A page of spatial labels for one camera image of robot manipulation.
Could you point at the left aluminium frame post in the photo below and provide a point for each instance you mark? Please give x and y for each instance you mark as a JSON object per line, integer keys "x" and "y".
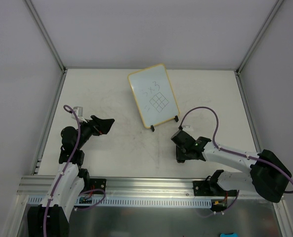
{"x": 41, "y": 27}

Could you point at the aluminium mounting rail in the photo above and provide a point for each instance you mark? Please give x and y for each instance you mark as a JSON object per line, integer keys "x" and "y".
{"x": 119, "y": 186}

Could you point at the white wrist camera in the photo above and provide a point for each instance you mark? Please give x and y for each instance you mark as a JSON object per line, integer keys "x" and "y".
{"x": 79, "y": 112}
{"x": 187, "y": 128}

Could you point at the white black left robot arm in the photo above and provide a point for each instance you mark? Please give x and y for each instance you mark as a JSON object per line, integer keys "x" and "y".
{"x": 50, "y": 218}

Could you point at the right aluminium frame post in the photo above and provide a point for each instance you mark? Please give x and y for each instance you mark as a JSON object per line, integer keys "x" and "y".
{"x": 259, "y": 35}

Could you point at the aluminium frame post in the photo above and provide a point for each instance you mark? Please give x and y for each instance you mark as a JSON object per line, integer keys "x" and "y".
{"x": 41, "y": 27}
{"x": 259, "y": 35}

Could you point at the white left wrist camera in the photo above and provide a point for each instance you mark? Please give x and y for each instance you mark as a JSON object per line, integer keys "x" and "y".
{"x": 79, "y": 112}

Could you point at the yellow framed small whiteboard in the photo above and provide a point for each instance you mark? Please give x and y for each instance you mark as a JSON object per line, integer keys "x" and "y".
{"x": 154, "y": 96}

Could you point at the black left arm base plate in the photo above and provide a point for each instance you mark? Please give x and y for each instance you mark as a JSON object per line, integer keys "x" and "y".
{"x": 97, "y": 185}

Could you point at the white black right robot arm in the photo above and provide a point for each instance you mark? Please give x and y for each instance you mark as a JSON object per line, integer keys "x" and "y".
{"x": 262, "y": 173}

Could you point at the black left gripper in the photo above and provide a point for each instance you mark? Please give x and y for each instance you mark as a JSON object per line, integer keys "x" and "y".
{"x": 95, "y": 126}

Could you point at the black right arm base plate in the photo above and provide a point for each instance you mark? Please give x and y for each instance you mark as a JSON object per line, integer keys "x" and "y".
{"x": 201, "y": 188}

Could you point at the white slotted cable duct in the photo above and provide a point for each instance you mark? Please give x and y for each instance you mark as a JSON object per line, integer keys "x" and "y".
{"x": 135, "y": 202}

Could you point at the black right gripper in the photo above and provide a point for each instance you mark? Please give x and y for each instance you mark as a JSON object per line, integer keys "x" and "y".
{"x": 181, "y": 153}

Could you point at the blue object at bottom edge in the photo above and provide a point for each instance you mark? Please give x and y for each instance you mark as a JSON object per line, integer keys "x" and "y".
{"x": 228, "y": 235}

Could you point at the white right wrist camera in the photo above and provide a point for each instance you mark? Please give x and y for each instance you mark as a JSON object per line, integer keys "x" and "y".
{"x": 187, "y": 128}

